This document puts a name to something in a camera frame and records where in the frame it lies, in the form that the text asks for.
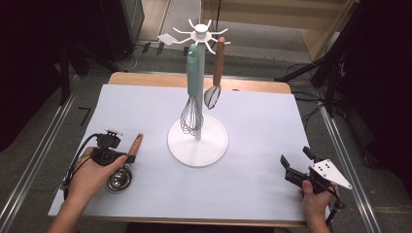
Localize white paper sheet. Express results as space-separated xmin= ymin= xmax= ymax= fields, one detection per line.
xmin=48 ymin=83 xmax=333 ymax=223

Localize wooden-handled steel egg separator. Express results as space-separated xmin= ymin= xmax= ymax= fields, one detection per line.
xmin=106 ymin=132 xmax=145 ymax=193

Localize person's right hand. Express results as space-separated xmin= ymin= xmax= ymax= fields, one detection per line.
xmin=298 ymin=180 xmax=338 ymax=219

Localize white utensil rack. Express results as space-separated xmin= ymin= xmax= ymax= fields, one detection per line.
xmin=167 ymin=17 xmax=231 ymax=168

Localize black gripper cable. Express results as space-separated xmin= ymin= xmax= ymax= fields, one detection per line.
xmin=60 ymin=132 xmax=108 ymax=201
xmin=325 ymin=185 xmax=346 ymax=227

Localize dark cabinet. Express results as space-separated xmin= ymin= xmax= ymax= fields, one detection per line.
xmin=98 ymin=0 xmax=146 ymax=61

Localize black tripod stand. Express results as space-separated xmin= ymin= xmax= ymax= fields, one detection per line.
xmin=274 ymin=0 xmax=368 ymax=118
xmin=57 ymin=42 xmax=128 ymax=107

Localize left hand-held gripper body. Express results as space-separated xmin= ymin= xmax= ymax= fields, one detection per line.
xmin=90 ymin=128 xmax=127 ymax=167

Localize wooden-handled mesh strainer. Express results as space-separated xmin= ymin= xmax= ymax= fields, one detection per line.
xmin=203 ymin=36 xmax=226 ymax=111

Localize black floor cables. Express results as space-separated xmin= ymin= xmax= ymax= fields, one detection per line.
xmin=286 ymin=62 xmax=326 ymax=130

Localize green-handled wire whisk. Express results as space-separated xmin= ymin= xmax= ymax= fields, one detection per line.
xmin=179 ymin=43 xmax=205 ymax=137

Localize person's left hand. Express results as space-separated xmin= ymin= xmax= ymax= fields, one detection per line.
xmin=68 ymin=148 xmax=129 ymax=203

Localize white paper scrap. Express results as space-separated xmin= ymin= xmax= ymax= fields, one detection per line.
xmin=157 ymin=32 xmax=178 ymax=47

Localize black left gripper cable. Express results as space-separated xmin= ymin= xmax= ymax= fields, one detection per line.
xmin=60 ymin=132 xmax=108 ymax=201

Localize metal floor rail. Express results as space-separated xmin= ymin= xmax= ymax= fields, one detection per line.
xmin=0 ymin=74 xmax=82 ymax=229
xmin=315 ymin=96 xmax=383 ymax=233

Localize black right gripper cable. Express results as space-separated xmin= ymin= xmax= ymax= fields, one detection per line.
xmin=325 ymin=185 xmax=346 ymax=227

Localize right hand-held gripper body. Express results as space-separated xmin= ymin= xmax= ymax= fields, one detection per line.
xmin=304 ymin=158 xmax=354 ymax=195

